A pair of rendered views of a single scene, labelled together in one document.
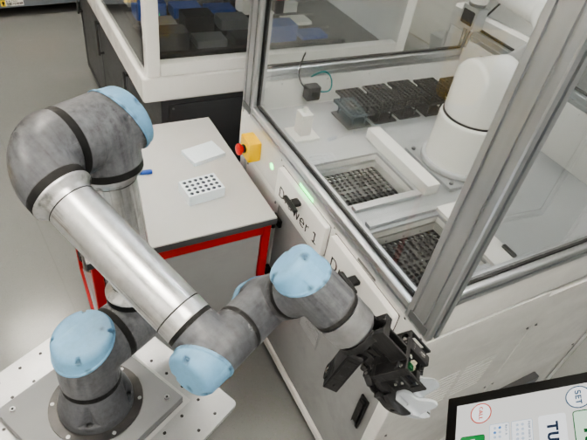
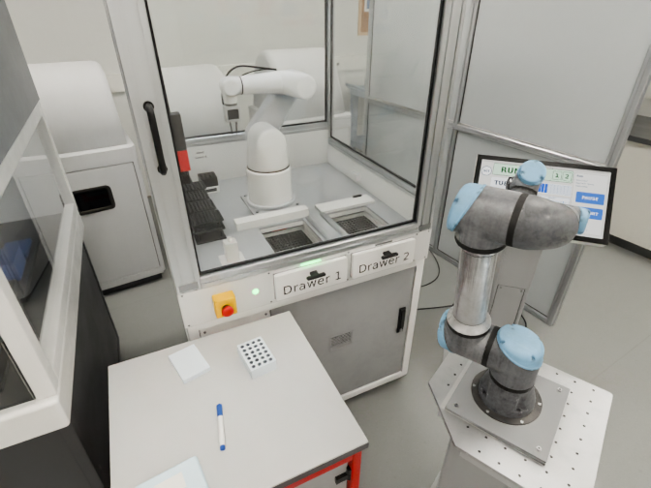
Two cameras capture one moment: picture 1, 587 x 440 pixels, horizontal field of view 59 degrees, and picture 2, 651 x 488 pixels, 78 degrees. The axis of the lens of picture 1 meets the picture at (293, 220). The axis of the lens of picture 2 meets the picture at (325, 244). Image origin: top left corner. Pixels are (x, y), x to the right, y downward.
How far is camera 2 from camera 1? 1.50 m
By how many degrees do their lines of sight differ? 64
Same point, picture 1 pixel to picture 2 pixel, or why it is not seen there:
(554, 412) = (490, 180)
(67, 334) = (526, 347)
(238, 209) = (279, 334)
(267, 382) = not seen: hidden behind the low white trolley
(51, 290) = not seen: outside the picture
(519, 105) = (444, 87)
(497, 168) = (442, 120)
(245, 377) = not seen: hidden behind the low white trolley
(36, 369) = (494, 449)
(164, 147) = (166, 402)
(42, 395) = (517, 432)
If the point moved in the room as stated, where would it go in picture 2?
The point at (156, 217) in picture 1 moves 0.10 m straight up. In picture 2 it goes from (295, 392) to (294, 369)
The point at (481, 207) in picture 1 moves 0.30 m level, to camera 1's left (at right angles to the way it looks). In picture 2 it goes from (440, 141) to (449, 171)
